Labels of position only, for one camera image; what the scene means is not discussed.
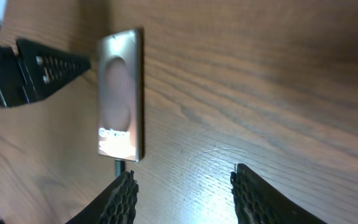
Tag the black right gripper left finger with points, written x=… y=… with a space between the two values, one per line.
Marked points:
x=114 y=205

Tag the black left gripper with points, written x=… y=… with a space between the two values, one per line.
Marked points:
x=36 y=72

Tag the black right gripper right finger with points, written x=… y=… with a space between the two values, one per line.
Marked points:
x=256 y=201

